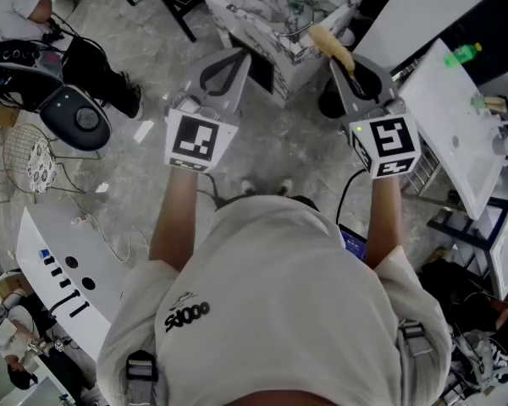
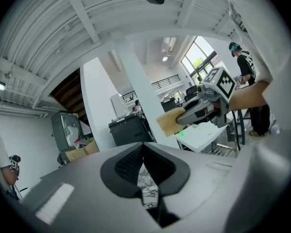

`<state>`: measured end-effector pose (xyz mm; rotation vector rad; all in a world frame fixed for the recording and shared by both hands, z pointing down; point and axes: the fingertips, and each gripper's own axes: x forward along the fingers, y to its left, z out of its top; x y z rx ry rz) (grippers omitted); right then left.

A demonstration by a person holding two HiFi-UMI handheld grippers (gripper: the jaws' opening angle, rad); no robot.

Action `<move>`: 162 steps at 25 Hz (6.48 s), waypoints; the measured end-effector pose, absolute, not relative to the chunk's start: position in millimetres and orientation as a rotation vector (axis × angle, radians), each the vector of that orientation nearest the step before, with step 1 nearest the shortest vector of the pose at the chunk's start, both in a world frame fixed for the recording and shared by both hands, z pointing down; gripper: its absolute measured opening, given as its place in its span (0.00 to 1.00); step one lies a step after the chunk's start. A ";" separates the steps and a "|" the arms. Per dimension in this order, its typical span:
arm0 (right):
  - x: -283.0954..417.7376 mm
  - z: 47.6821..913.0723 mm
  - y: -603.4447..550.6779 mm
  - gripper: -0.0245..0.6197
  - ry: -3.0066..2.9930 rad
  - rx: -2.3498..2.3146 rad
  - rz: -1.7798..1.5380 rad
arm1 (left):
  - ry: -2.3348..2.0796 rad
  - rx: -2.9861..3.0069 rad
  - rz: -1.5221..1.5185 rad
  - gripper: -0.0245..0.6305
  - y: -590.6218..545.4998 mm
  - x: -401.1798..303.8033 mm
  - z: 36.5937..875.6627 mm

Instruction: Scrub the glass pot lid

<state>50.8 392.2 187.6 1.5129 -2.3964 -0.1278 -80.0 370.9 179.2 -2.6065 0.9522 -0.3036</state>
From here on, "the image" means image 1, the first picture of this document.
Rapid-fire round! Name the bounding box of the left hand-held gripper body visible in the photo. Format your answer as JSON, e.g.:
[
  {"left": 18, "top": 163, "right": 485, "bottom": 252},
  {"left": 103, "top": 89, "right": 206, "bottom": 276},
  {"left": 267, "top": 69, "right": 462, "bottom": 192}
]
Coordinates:
[{"left": 163, "top": 91, "right": 243, "bottom": 173}]

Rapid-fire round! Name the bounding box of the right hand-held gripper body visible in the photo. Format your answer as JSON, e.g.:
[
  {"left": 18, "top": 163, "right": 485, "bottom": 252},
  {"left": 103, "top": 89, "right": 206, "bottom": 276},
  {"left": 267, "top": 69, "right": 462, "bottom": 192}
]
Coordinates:
[{"left": 346, "top": 96, "right": 423, "bottom": 180}]

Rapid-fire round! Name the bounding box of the yellow scrubbing sponge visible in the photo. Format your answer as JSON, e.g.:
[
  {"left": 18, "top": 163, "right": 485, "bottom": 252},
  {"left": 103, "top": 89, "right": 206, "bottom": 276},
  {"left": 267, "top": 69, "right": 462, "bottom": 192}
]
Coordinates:
[{"left": 307, "top": 25, "right": 357, "bottom": 76}]

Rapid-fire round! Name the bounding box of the glass pot lid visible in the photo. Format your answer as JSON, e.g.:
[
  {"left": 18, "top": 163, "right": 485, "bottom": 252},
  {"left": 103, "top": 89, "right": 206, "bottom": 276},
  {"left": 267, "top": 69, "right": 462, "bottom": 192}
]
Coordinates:
[{"left": 260, "top": 0, "right": 334, "bottom": 44}]

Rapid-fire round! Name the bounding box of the person's left forearm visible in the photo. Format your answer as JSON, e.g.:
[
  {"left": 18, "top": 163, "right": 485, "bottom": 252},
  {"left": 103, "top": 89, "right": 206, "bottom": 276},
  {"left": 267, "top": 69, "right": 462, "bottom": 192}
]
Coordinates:
[{"left": 148, "top": 168, "right": 202, "bottom": 272}]

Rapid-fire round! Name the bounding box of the person's right forearm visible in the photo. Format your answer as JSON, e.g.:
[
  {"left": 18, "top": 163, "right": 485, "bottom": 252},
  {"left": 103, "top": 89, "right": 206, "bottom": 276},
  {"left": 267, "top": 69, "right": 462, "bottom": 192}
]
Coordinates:
[{"left": 365, "top": 174, "right": 406, "bottom": 270}]

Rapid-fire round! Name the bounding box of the black round bin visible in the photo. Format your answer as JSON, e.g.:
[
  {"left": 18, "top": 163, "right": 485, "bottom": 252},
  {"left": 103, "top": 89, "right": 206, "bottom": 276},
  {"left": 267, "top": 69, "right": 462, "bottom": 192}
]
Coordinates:
[{"left": 317, "top": 77, "right": 349, "bottom": 120}]

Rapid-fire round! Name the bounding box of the metal rack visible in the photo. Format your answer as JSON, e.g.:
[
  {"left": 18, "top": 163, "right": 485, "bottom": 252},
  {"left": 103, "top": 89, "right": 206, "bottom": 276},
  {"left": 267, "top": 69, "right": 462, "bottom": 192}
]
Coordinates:
[{"left": 399, "top": 140, "right": 445, "bottom": 195}]

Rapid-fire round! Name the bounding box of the white paper sheet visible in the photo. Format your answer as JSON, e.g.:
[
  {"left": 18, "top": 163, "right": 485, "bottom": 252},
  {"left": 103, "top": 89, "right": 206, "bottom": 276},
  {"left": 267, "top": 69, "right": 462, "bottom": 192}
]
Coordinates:
[{"left": 132, "top": 119, "right": 156, "bottom": 145}]

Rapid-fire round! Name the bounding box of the marble sink cabinet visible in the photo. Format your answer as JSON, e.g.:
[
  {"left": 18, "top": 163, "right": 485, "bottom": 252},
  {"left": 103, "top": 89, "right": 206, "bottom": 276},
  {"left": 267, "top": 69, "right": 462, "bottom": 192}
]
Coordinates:
[{"left": 203, "top": 0, "right": 363, "bottom": 109}]

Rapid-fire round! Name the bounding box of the green plastic bottle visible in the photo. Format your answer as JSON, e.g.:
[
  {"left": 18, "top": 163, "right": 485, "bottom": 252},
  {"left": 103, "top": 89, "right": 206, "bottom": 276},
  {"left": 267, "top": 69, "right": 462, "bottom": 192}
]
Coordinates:
[{"left": 443, "top": 42, "right": 483, "bottom": 69}]

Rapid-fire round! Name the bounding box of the white countertop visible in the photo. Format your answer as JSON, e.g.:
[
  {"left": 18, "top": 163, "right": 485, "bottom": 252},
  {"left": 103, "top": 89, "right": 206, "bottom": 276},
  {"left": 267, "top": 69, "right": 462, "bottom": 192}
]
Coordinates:
[{"left": 352, "top": 0, "right": 508, "bottom": 72}]

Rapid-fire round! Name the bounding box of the blue screen tablet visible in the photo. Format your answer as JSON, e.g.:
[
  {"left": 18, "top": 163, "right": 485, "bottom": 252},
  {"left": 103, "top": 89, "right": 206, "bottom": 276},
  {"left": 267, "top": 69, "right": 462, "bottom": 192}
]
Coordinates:
[{"left": 338, "top": 224, "right": 369, "bottom": 264}]

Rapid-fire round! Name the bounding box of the black padded seat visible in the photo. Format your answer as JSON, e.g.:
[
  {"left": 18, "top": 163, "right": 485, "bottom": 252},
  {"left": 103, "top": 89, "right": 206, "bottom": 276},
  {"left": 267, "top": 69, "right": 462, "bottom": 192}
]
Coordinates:
[{"left": 37, "top": 84, "right": 113, "bottom": 152}]

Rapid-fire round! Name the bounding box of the floral seat cushion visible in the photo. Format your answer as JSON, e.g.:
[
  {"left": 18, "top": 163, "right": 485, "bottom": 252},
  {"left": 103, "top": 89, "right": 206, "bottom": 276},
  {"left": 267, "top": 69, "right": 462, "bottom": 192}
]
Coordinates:
[{"left": 26, "top": 137, "right": 58, "bottom": 195}]

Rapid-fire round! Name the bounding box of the black bag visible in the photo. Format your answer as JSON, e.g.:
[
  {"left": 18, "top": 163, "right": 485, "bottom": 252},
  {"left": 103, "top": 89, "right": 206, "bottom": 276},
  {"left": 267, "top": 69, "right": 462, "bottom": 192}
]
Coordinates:
[{"left": 417, "top": 259, "right": 508, "bottom": 397}]

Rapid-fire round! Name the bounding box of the white table with holes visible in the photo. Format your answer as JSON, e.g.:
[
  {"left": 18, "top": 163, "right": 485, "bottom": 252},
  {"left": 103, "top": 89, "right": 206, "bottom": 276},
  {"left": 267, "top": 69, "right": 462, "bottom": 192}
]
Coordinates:
[{"left": 15, "top": 205, "right": 130, "bottom": 361}]

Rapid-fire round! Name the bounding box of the person's white t-shirt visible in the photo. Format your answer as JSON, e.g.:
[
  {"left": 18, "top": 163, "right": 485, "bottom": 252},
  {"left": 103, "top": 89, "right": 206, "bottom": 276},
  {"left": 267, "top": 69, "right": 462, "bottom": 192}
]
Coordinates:
[{"left": 96, "top": 195, "right": 454, "bottom": 406}]

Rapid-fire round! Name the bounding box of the cardboard box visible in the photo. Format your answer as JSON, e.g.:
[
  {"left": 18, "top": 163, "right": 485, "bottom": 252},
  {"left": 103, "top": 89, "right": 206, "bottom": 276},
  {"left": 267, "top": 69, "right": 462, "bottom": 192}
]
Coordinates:
[{"left": 0, "top": 270, "right": 29, "bottom": 308}]

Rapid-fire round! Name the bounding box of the black table frame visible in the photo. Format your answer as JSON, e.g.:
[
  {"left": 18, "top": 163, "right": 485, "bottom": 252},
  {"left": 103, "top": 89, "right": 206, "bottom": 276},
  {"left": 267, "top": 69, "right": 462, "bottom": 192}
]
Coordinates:
[{"left": 101, "top": 0, "right": 198, "bottom": 44}]

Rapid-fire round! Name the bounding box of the black cable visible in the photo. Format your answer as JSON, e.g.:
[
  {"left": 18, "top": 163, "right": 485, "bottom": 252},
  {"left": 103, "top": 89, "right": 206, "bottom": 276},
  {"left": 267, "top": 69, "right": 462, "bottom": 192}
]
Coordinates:
[{"left": 335, "top": 167, "right": 367, "bottom": 228}]

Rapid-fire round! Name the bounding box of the wire chair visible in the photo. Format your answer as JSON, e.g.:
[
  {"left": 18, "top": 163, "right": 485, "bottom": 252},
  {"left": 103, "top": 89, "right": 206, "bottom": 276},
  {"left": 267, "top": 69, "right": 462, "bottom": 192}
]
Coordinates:
[{"left": 2, "top": 123, "right": 102, "bottom": 196}]

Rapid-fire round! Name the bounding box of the grey harness strap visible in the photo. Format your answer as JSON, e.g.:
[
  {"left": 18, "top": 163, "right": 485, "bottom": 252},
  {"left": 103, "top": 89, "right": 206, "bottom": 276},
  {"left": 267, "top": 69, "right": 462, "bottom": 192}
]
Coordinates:
[
  {"left": 396, "top": 319, "right": 435, "bottom": 406},
  {"left": 124, "top": 348, "right": 160, "bottom": 406}
]

